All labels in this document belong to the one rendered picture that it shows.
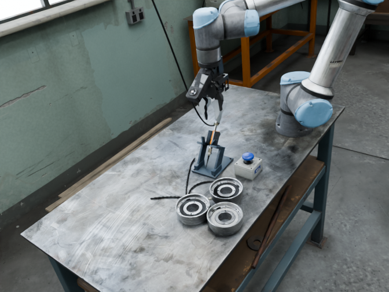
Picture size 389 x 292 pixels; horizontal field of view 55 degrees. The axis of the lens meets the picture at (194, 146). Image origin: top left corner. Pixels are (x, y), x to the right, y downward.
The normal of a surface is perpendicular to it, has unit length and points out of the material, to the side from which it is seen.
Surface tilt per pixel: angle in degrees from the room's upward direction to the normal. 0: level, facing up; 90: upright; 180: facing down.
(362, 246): 0
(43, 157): 90
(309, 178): 0
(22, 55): 90
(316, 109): 97
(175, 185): 0
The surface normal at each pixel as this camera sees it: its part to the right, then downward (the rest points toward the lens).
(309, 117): 0.07, 0.64
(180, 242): -0.11, -0.83
